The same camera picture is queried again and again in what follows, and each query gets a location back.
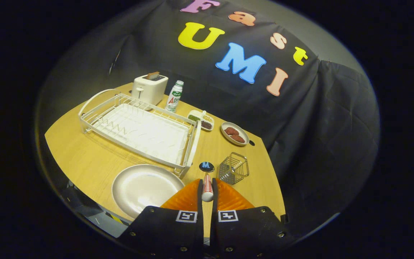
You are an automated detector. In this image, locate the white wire dish rack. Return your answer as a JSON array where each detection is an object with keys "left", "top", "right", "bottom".
[{"left": 78, "top": 89, "right": 202, "bottom": 179}]

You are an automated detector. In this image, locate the white divided condiment dish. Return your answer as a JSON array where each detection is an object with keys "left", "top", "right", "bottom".
[{"left": 187, "top": 110, "right": 215, "bottom": 131}]

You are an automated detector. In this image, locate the white toaster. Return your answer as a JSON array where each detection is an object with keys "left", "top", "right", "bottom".
[{"left": 132, "top": 74, "right": 169, "bottom": 106}]

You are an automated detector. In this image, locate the white bottle with green label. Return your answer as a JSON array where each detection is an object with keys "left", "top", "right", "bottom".
[{"left": 165, "top": 80, "right": 184, "bottom": 113}]

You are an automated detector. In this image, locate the shallow beige dish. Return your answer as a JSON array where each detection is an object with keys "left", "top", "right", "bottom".
[{"left": 221, "top": 122, "right": 249, "bottom": 146}]

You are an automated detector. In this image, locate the round beige plate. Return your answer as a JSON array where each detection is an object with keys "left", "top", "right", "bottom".
[{"left": 112, "top": 164, "right": 186, "bottom": 220}]

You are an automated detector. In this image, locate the red checked handle spoon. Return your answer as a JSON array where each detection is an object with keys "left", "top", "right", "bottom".
[{"left": 199, "top": 162, "right": 215, "bottom": 202}]

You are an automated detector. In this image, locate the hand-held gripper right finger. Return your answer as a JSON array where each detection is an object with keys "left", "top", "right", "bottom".
[{"left": 210, "top": 178, "right": 294, "bottom": 259}]

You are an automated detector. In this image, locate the black backdrop cloth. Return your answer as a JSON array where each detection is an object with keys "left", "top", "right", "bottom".
[{"left": 36, "top": 0, "right": 380, "bottom": 234}]

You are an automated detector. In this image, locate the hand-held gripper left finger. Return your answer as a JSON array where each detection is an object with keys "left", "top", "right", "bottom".
[{"left": 117, "top": 179, "right": 204, "bottom": 259}]

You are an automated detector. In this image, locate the metal wire basket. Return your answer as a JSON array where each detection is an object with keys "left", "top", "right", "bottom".
[{"left": 217, "top": 152, "right": 250, "bottom": 185}]

